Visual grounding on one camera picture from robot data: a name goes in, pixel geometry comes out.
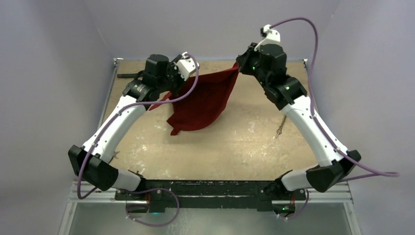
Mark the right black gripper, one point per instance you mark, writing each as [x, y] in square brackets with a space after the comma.
[245, 63]

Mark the aluminium rail frame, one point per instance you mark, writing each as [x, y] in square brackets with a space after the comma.
[239, 145]

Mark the dark red cloth napkin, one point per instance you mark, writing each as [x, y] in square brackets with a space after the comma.
[205, 103]

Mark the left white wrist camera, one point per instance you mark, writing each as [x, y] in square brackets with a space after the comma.
[186, 66]

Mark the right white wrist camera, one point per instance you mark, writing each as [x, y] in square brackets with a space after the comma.
[270, 36]

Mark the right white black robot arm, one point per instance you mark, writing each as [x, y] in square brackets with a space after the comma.
[334, 162]

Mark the black foam tube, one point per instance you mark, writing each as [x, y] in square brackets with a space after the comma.
[128, 76]

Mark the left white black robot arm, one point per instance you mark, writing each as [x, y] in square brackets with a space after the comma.
[91, 160]

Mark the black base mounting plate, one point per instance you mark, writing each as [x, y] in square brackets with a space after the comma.
[264, 196]

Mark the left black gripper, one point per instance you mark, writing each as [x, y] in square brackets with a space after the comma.
[172, 69]

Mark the gold fork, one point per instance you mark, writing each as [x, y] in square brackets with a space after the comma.
[280, 128]

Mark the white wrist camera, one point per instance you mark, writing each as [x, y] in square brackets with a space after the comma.
[186, 66]
[270, 36]

